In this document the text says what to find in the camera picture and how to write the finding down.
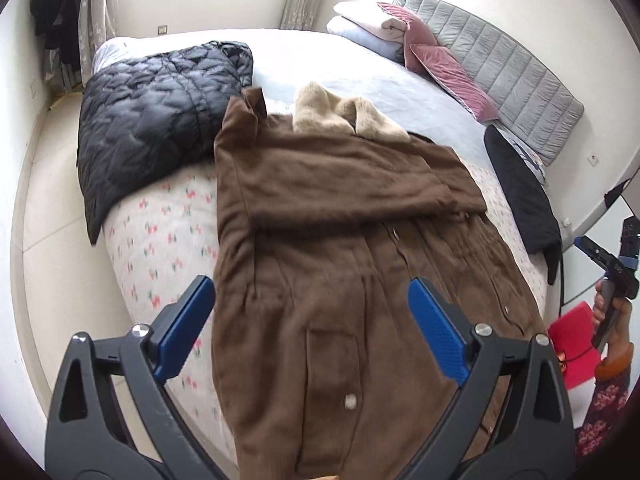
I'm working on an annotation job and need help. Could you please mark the black garment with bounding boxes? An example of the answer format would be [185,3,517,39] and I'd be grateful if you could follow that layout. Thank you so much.
[484,125,563,286]

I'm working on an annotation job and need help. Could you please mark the hanging dark clothes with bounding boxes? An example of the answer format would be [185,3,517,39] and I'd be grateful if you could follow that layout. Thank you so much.
[30,0,83,68]

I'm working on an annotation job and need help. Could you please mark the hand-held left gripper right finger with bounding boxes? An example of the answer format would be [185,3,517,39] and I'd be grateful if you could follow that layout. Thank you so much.
[395,276,576,480]

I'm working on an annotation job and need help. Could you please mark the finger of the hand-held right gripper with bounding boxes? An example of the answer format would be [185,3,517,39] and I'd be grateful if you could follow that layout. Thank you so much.
[620,216,640,271]
[574,236,613,268]

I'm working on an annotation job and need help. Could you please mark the pink velvet pillow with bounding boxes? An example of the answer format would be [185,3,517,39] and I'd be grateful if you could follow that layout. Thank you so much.
[409,42,501,123]
[377,2,441,73]

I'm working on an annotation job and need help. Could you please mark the red plastic stool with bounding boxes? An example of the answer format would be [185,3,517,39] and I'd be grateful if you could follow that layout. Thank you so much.
[547,302,607,389]

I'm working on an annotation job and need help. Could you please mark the black quilted jacket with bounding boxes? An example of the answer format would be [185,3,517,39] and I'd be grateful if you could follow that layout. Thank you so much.
[76,40,255,246]

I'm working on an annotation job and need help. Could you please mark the person's right hand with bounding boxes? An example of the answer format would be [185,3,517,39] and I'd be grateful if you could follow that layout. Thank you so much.
[591,289,635,353]

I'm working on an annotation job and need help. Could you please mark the person's right forearm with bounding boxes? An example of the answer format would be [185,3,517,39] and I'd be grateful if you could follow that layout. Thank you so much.
[575,342,640,461]

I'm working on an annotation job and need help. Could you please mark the brown coat with fur collar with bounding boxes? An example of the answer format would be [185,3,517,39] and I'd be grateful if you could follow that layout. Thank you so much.
[211,81,551,480]

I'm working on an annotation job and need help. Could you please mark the light blue bed blanket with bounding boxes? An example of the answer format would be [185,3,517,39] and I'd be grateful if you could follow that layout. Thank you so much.
[92,27,496,161]

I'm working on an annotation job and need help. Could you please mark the black cable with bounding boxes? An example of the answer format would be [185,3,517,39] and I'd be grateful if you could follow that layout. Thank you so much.
[556,247,570,307]

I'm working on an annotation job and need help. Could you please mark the white navy printed cloth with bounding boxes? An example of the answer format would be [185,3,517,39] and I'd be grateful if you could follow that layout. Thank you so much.
[500,127,547,186]

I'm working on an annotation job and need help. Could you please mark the bed with cherry print sheet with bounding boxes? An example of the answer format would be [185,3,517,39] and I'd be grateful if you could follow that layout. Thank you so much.
[90,27,566,480]

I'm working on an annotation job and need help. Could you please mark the light blue folded blanket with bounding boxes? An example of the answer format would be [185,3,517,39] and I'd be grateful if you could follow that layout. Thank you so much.
[326,16,406,63]

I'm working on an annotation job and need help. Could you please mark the grey padded headboard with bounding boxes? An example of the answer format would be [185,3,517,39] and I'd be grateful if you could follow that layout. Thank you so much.
[392,0,586,166]

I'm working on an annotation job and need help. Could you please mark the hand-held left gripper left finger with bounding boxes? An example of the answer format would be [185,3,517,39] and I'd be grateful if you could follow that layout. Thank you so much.
[44,275,241,480]

